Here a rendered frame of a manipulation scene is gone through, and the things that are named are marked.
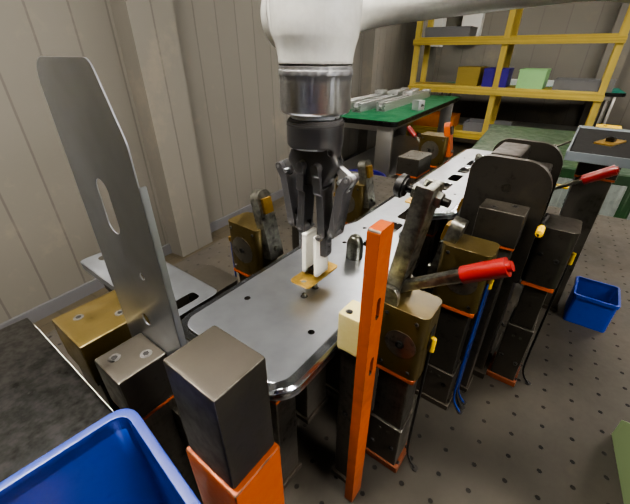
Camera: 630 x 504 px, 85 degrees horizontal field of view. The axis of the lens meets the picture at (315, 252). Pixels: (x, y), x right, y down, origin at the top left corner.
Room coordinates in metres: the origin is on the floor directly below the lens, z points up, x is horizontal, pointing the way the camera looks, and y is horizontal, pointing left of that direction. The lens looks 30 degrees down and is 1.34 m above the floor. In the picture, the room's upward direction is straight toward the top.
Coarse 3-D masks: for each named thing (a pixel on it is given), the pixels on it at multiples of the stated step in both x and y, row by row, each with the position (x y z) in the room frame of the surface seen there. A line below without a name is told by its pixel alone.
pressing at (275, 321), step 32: (448, 160) 1.27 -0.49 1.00; (448, 192) 0.93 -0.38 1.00; (352, 224) 0.72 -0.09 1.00; (288, 256) 0.57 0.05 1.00; (256, 288) 0.47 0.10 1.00; (288, 288) 0.47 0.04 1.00; (320, 288) 0.47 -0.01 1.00; (352, 288) 0.47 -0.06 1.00; (192, 320) 0.39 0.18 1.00; (224, 320) 0.39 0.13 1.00; (256, 320) 0.39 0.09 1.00; (288, 320) 0.39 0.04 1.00; (320, 320) 0.39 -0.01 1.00; (288, 352) 0.33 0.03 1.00; (320, 352) 0.32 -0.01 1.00; (288, 384) 0.27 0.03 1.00
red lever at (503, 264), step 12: (468, 264) 0.34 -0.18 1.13; (480, 264) 0.33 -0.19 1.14; (492, 264) 0.32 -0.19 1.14; (504, 264) 0.31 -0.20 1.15; (420, 276) 0.37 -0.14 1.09; (432, 276) 0.36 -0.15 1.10; (444, 276) 0.34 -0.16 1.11; (456, 276) 0.34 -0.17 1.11; (468, 276) 0.33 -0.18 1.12; (480, 276) 0.32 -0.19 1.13; (492, 276) 0.31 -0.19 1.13; (504, 276) 0.31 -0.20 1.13; (408, 288) 0.37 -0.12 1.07; (420, 288) 0.36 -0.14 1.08
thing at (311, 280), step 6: (330, 264) 0.50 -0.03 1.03; (312, 270) 0.46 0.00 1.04; (330, 270) 0.48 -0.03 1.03; (294, 276) 0.46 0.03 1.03; (300, 276) 0.46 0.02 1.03; (306, 276) 0.46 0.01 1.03; (312, 276) 0.46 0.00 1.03; (318, 276) 0.46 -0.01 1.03; (324, 276) 0.46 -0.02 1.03; (294, 282) 0.44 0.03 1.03; (300, 282) 0.44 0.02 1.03; (306, 282) 0.44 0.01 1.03; (312, 282) 0.44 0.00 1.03; (306, 288) 0.43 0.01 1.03
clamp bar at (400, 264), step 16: (400, 176) 0.39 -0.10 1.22; (400, 192) 0.38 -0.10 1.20; (416, 192) 0.36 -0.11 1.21; (432, 192) 0.35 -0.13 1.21; (416, 208) 0.36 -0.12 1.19; (432, 208) 0.37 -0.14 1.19; (416, 224) 0.36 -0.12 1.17; (400, 240) 0.37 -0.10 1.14; (416, 240) 0.36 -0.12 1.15; (400, 256) 0.37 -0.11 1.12; (416, 256) 0.38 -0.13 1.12; (400, 272) 0.37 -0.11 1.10; (400, 288) 0.37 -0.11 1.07
